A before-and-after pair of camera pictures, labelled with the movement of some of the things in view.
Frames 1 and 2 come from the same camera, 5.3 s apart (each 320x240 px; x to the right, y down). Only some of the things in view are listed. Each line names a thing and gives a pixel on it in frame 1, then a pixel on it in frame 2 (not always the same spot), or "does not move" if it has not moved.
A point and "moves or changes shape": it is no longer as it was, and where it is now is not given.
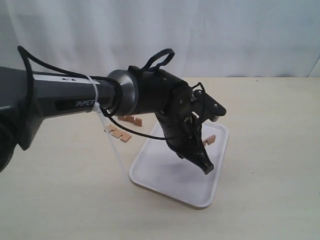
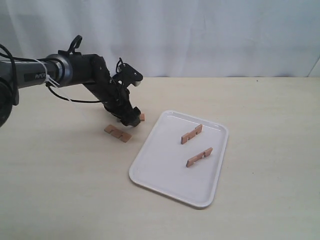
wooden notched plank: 209,140 moves or changes shape
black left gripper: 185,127 to 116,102
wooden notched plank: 112,129 does not move
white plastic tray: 158,166 does not move
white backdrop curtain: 209,38 does not move
